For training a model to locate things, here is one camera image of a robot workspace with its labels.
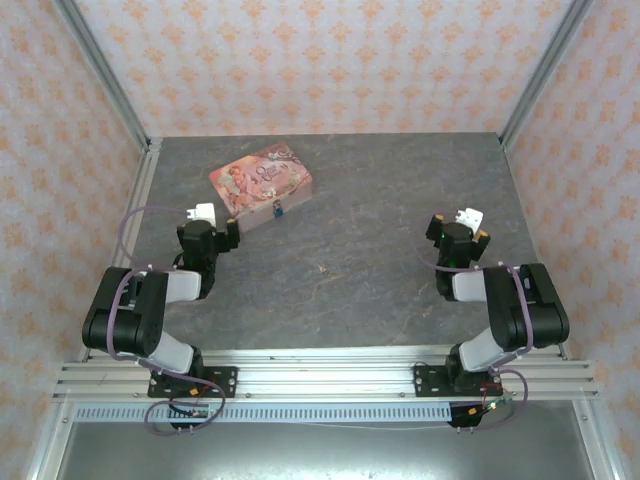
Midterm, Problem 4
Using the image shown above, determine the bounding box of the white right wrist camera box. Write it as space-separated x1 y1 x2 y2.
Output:
454 206 486 233

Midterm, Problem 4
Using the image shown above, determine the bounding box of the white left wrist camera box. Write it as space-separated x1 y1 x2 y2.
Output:
185 201 218 228

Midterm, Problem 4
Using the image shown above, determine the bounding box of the aluminium frame post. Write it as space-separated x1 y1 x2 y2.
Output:
53 0 152 147
498 0 597 147

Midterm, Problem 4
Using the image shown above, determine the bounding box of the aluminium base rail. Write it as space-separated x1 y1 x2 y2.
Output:
52 347 599 402

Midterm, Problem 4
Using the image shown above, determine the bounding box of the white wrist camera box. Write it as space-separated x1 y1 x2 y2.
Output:
454 206 486 233
185 201 218 228

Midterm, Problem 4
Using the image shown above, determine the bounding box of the aluminium side rail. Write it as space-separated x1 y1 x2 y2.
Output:
82 138 164 362

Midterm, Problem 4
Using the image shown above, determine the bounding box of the aluminium lower frame rail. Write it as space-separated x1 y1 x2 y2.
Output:
573 399 622 480
25 401 81 480

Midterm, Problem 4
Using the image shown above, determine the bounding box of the white slotted cable duct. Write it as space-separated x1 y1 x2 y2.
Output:
73 403 454 424

